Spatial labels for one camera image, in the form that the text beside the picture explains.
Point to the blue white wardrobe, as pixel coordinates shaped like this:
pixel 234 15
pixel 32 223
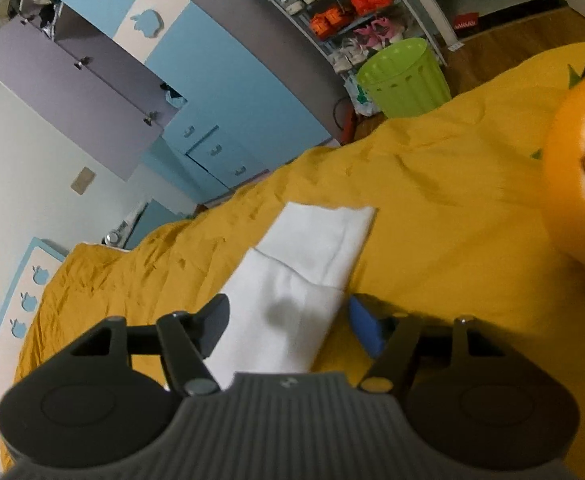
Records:
pixel 158 83

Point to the blue bedside table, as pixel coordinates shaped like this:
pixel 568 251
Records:
pixel 143 220

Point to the shoe rack with shoes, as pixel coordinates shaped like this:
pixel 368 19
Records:
pixel 348 32

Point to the green plastic bin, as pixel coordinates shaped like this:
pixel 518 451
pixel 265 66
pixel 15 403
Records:
pixel 405 79

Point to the white blue apple headboard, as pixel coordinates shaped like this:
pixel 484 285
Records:
pixel 37 266

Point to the mustard yellow bed cover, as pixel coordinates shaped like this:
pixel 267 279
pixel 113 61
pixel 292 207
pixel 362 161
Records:
pixel 458 230

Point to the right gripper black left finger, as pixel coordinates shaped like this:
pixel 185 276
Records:
pixel 114 390

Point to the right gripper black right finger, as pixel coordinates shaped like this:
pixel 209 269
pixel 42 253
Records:
pixel 466 394

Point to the beige wall switch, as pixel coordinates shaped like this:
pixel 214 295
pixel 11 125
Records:
pixel 82 181

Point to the white Nevada sweatshirt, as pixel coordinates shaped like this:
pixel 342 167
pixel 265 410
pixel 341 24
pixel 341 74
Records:
pixel 287 290

